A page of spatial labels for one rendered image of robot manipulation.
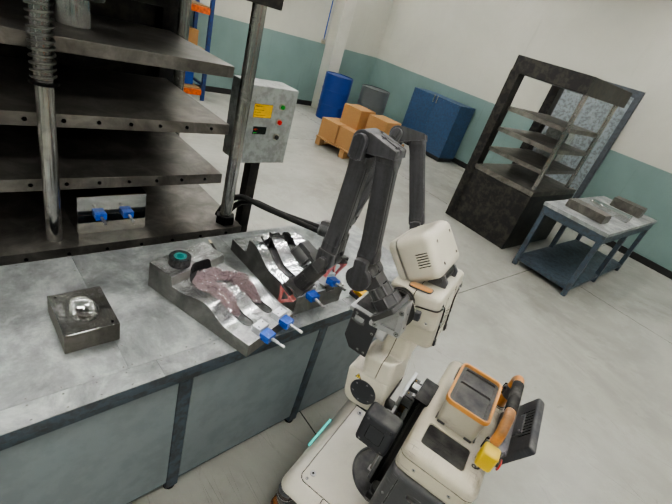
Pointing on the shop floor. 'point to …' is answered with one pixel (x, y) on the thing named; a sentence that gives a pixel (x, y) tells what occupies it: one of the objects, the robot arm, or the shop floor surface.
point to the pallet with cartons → (334, 134)
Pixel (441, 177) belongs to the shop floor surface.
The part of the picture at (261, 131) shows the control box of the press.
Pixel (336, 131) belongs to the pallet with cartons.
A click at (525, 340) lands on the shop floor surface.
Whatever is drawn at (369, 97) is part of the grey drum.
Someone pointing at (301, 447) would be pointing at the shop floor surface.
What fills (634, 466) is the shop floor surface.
